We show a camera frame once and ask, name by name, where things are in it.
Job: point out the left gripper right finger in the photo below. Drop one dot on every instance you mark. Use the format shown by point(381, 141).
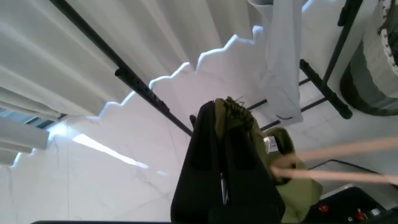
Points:
point(248, 186)

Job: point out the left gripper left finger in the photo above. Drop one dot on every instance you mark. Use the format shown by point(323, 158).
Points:
point(199, 186)

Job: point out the green garment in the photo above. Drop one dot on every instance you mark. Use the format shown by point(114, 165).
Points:
point(298, 196)

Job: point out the pink clothes hanger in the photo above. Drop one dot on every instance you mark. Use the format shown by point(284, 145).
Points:
point(342, 176)

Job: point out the black clothes rack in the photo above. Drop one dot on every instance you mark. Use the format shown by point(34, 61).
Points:
point(93, 37)

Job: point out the white curtain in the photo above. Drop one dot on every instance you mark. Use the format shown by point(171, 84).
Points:
point(140, 31)
point(21, 137)

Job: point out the window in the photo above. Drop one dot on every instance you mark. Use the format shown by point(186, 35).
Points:
point(37, 122)

